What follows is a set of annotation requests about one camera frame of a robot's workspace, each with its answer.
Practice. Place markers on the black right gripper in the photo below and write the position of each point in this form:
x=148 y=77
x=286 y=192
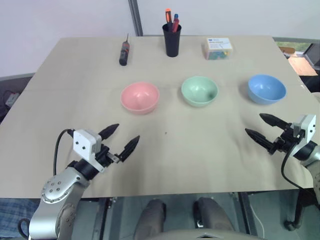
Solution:
x=286 y=142

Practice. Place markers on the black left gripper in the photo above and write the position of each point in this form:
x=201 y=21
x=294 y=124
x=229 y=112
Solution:
x=105 y=156

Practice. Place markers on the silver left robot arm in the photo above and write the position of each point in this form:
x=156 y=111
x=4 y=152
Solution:
x=58 y=190

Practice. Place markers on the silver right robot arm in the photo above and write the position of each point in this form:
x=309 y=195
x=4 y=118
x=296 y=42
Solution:
x=308 y=151

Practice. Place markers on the blue bowl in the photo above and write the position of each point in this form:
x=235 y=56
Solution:
x=267 y=88

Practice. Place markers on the pink bowl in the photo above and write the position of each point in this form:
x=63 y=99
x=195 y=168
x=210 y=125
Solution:
x=140 y=98

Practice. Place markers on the green bowl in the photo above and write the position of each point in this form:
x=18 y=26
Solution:
x=199 y=91

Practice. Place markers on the dark rounded shape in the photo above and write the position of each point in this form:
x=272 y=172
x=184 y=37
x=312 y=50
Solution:
x=150 y=217
x=212 y=215

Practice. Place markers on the black table leg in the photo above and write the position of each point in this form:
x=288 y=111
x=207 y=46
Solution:
x=298 y=210

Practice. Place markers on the black and orange screwdriver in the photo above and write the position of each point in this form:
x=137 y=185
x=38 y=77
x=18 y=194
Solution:
x=124 y=52

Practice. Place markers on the black monitor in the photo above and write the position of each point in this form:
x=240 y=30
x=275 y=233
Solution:
x=313 y=56

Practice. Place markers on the clear box of coloured clips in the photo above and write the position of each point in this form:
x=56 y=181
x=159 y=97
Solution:
x=218 y=50

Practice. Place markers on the black plastic cup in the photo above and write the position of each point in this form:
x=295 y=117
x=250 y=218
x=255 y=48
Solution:
x=172 y=42

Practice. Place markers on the small grey electronic device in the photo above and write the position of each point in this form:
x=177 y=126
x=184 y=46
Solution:
x=12 y=98

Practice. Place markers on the blue denim cloth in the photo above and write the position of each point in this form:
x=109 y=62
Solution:
x=15 y=215

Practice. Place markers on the red pen with blue cap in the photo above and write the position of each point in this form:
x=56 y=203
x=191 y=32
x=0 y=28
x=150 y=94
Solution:
x=176 y=23

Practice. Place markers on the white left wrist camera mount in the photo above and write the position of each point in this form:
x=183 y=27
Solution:
x=83 y=143

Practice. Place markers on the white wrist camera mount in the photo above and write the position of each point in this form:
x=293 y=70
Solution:
x=310 y=126
x=83 y=143

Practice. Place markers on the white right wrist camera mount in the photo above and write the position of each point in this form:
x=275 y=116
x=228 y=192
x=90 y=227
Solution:
x=310 y=126

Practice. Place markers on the grey vertical post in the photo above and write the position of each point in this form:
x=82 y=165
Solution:
x=136 y=17

